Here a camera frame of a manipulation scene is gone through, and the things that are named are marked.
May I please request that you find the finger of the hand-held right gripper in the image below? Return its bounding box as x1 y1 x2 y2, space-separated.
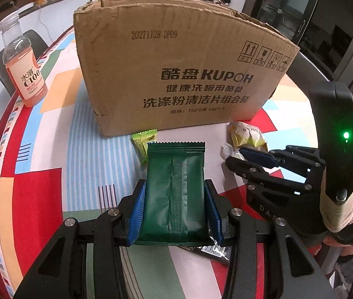
225 155 311 196
239 145 326 181

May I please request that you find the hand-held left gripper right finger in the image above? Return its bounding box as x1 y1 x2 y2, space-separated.
204 180 336 299

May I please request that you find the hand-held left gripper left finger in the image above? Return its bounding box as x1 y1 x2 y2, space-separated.
15 180 147 299

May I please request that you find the yellow white pastry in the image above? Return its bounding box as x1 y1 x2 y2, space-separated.
220 121 269 165

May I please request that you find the dark green snack packet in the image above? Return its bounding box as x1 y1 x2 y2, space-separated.
134 141 216 246

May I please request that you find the brown cardboard box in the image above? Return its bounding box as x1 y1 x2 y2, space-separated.
73 0 300 138

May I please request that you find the black snack packet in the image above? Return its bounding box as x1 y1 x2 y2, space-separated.
176 240 233 265

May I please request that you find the small light green candy packet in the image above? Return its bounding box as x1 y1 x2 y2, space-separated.
132 129 159 165

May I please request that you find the person's patterned clothing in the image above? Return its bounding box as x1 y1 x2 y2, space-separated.
316 218 353 299

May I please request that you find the dark framed glass door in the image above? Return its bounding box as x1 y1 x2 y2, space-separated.
248 0 325 42

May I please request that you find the pink drink bottle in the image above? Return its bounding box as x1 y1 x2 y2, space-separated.
0 10 49 108

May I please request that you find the dark grey dining chair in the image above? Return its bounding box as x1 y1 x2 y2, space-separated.
0 29 49 97

